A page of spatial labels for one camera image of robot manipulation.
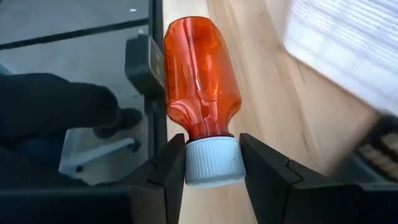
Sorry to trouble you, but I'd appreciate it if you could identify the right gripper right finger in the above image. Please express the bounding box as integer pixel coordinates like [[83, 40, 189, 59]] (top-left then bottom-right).
[[239, 133, 398, 224]]

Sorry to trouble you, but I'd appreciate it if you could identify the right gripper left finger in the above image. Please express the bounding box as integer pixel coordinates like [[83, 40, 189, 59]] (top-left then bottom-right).
[[0, 133, 187, 224]]

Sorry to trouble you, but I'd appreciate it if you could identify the red bottle white cap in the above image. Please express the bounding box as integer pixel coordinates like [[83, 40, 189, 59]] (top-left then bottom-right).
[[163, 16, 248, 189]]

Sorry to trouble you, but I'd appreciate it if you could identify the large white woven basket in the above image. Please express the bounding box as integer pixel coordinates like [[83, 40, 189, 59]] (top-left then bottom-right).
[[282, 0, 398, 116]]

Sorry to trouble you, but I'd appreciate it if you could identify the black aluminium table frame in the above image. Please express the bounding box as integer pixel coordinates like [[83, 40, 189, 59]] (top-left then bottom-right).
[[124, 0, 169, 159]]

